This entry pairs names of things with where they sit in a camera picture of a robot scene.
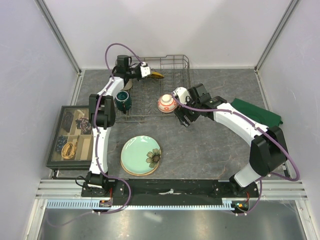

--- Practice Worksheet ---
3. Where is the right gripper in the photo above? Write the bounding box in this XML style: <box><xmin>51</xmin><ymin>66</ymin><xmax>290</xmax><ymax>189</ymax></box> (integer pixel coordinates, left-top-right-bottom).
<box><xmin>173</xmin><ymin>94</ymin><xmax>201</xmax><ymax>128</ymax></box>

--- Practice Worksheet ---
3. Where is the beige plastic cup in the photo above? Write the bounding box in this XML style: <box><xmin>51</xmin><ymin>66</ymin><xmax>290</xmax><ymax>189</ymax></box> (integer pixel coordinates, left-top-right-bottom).
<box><xmin>122</xmin><ymin>79</ymin><xmax>133</xmax><ymax>91</ymax></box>

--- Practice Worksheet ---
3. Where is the yellow black patterned plate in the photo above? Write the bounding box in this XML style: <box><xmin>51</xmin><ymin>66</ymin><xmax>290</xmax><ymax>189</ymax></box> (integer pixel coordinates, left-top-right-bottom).
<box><xmin>147</xmin><ymin>71</ymin><xmax>165</xmax><ymax>79</ymax></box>

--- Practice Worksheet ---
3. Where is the white red patterned bowl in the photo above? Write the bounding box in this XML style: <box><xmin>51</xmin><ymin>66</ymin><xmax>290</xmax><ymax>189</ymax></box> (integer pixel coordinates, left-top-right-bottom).
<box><xmin>157</xmin><ymin>94</ymin><xmax>178</xmax><ymax>113</ymax></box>

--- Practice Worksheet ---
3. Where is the dark green mug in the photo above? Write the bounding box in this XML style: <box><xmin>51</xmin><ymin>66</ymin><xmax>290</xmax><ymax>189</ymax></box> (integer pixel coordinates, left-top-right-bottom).
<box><xmin>115</xmin><ymin>90</ymin><xmax>132</xmax><ymax>114</ymax></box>

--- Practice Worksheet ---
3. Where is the mint green flower plate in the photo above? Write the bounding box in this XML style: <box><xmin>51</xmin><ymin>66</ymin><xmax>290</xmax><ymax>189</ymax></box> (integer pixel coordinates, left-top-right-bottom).
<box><xmin>120</xmin><ymin>135</ymin><xmax>162</xmax><ymax>168</ymax></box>

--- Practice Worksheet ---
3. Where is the cream bird pattern plate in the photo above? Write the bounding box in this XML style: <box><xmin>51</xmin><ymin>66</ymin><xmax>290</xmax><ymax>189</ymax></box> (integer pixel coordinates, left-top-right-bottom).
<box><xmin>120</xmin><ymin>160</ymin><xmax>160</xmax><ymax>176</ymax></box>

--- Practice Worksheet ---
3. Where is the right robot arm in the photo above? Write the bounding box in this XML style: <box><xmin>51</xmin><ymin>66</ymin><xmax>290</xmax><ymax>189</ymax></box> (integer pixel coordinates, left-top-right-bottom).
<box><xmin>172</xmin><ymin>83</ymin><xmax>288</xmax><ymax>197</ymax></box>

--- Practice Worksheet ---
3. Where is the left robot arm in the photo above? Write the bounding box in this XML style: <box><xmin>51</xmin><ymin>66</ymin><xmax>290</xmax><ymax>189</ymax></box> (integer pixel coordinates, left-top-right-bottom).
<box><xmin>81</xmin><ymin>55</ymin><xmax>142</xmax><ymax>197</ymax></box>

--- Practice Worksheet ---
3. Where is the green folded cloth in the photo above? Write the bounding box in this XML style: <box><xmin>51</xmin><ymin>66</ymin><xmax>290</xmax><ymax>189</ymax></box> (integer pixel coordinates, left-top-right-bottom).
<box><xmin>231</xmin><ymin>98</ymin><xmax>283</xmax><ymax>127</ymax></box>

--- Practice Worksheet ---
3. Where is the black framed compartment box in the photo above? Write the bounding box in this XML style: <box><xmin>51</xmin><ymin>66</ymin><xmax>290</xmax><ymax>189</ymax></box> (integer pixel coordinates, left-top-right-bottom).
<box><xmin>46</xmin><ymin>105</ymin><xmax>94</xmax><ymax>171</ymax></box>

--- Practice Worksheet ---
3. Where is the grey wire dish rack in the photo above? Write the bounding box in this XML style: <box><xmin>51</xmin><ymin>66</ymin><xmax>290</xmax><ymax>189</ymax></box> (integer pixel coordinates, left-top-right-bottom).
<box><xmin>116</xmin><ymin>54</ymin><xmax>191</xmax><ymax>123</ymax></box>

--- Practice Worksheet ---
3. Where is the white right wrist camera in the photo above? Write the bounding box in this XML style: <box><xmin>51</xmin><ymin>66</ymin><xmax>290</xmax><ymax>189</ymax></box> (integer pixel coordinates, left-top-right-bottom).
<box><xmin>172</xmin><ymin>87</ymin><xmax>191</xmax><ymax>105</ymax></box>

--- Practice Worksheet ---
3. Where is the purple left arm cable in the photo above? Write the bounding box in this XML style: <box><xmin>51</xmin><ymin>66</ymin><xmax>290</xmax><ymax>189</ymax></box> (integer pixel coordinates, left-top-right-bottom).
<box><xmin>46</xmin><ymin>43</ymin><xmax>148</xmax><ymax>227</ymax></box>

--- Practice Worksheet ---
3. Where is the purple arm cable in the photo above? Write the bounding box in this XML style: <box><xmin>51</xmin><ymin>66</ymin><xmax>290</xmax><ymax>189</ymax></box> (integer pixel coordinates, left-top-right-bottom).
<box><xmin>46</xmin><ymin>43</ymin><xmax>148</xmax><ymax>227</ymax></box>
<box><xmin>170</xmin><ymin>92</ymin><xmax>301</xmax><ymax>217</ymax></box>

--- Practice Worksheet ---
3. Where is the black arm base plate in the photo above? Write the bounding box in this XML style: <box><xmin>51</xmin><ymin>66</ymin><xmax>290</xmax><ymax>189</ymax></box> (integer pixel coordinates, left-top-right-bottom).
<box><xmin>81</xmin><ymin>178</ymin><xmax>259</xmax><ymax>207</ymax></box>

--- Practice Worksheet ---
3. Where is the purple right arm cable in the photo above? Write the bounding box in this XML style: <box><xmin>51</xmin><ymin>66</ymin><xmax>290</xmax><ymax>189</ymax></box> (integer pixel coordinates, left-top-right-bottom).
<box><xmin>170</xmin><ymin>92</ymin><xmax>301</xmax><ymax>217</ymax></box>

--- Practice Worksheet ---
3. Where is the coiled tan rope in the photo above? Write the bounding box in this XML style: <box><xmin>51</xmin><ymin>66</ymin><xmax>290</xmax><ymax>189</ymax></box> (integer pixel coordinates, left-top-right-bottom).
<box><xmin>60</xmin><ymin>141</ymin><xmax>78</xmax><ymax>160</ymax></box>

